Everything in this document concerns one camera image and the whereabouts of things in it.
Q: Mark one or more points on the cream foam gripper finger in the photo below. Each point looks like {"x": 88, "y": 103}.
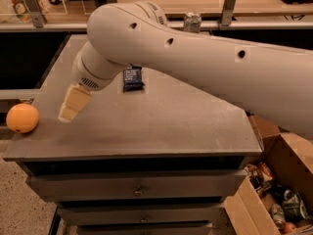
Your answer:
{"x": 75, "y": 100}

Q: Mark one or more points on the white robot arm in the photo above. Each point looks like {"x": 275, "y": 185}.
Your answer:
{"x": 273, "y": 82}

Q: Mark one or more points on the orange fruit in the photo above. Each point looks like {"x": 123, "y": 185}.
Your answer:
{"x": 22, "y": 118}

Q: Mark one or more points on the dark blue snack bar wrapper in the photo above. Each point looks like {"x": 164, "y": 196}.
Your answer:
{"x": 132, "y": 79}

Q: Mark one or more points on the grey drawer cabinet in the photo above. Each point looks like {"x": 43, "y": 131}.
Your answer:
{"x": 168, "y": 126}

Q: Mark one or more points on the grey drawer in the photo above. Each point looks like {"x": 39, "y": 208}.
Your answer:
{"x": 136, "y": 185}
{"x": 141, "y": 214}

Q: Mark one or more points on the colourful packet behind glass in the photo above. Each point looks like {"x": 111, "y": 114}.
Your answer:
{"x": 15, "y": 11}

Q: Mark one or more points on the white green soda can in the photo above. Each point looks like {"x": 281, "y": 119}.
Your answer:
{"x": 192, "y": 22}

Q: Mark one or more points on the top grey drawer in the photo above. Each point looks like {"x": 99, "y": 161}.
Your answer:
{"x": 136, "y": 185}

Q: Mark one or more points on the red snack packet in box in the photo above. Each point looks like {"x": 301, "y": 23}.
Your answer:
{"x": 266, "y": 172}

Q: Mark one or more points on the cardboard box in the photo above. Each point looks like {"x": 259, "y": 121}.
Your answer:
{"x": 290, "y": 158}

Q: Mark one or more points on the silver can in box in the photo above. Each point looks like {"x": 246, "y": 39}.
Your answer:
{"x": 278, "y": 216}

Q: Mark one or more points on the green can in box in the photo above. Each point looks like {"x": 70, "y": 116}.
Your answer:
{"x": 293, "y": 206}

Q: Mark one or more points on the red apple in box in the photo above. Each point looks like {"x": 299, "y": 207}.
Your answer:
{"x": 289, "y": 228}

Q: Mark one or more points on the left metal bracket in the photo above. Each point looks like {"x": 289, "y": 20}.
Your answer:
{"x": 36, "y": 13}

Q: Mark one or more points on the right metal bracket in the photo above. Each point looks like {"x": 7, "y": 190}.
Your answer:
{"x": 227, "y": 12}

